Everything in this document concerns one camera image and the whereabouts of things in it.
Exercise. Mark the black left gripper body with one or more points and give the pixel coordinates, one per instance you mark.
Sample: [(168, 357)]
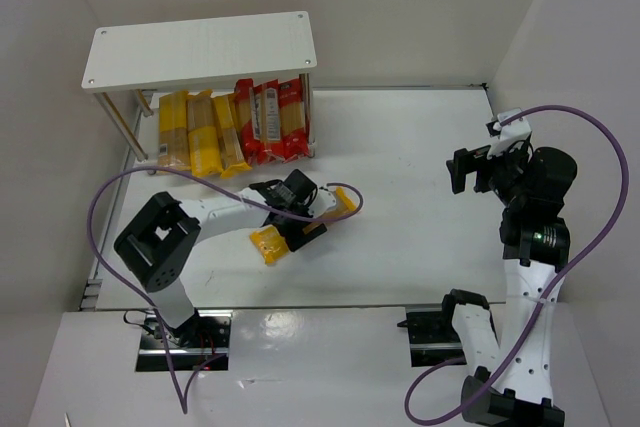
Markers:
[(304, 229)]

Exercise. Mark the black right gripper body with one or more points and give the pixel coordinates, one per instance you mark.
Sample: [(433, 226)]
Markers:
[(481, 169)]

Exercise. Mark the yellow spaghetti bag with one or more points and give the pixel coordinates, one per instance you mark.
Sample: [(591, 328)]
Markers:
[(173, 135), (205, 158), (272, 246), (233, 160)]

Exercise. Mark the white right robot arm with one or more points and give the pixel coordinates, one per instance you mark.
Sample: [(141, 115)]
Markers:
[(508, 381)]

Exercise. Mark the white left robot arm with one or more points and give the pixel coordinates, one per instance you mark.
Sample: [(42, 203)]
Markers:
[(156, 244)]

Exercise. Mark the white two-tier shelf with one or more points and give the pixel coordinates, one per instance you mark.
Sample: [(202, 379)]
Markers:
[(194, 54)]

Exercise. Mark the red spaghetti bag left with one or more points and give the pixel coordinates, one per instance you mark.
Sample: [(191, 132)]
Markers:
[(244, 102)]

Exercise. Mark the red spaghetti bag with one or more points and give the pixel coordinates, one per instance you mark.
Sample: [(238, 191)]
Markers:
[(268, 127), (293, 120), (244, 102)]

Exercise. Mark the red spaghetti bag rightmost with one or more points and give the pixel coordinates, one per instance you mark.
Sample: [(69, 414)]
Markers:
[(293, 120)]

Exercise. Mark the red spaghetti bag middle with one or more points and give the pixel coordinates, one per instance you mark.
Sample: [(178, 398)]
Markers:
[(268, 127)]

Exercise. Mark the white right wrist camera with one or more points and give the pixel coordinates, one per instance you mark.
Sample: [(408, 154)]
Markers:
[(503, 137)]

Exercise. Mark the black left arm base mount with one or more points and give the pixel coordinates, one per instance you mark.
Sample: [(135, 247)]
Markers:
[(210, 343)]

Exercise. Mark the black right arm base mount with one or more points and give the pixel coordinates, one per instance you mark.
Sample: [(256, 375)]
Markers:
[(431, 340)]

